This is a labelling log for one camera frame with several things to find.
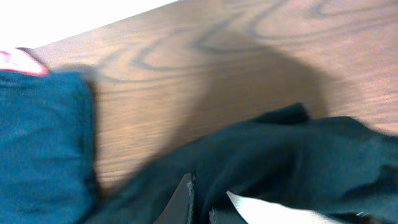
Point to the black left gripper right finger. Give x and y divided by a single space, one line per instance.
223 212

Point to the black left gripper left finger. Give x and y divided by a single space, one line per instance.
179 209

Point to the red garment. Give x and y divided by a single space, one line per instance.
19 61

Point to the black shorts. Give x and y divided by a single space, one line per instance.
335 166

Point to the navy blue shorts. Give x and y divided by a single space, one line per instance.
47 148

